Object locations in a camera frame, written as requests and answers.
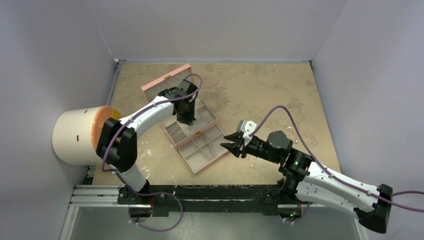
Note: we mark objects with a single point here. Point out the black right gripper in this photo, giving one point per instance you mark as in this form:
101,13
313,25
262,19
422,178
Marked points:
241,144

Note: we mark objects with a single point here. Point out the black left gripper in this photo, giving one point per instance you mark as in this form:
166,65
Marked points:
187,120

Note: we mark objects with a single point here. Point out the pink jewelry box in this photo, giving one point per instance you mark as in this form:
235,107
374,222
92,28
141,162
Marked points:
175,84

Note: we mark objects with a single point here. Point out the silver pearl bangle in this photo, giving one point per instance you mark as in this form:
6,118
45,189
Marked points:
292,134

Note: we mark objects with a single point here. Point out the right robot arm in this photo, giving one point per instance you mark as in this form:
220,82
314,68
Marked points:
306,181

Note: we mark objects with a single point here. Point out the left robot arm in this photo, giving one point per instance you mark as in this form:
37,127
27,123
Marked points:
117,145

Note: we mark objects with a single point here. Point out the white cylinder orange lid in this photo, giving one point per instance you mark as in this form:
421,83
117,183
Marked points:
77,132

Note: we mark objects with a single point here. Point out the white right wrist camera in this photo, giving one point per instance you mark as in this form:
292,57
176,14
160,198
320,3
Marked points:
246,127

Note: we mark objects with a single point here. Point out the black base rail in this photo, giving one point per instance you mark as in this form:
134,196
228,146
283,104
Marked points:
264,199

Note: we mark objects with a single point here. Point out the aluminium frame rail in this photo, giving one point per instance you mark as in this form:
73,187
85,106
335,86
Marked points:
94,196

